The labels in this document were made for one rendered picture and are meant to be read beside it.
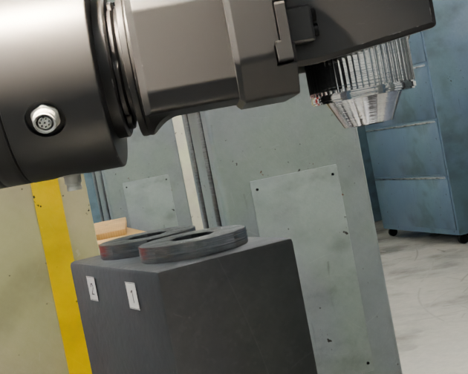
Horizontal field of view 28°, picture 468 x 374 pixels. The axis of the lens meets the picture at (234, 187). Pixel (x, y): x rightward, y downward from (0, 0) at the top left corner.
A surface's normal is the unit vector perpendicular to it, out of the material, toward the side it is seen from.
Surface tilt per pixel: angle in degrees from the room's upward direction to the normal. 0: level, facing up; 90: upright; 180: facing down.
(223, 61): 90
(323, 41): 90
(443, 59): 90
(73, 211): 90
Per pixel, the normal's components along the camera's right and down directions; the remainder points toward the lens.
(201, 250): 0.28, 0.00
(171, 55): 0.01, 0.05
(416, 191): -0.94, 0.20
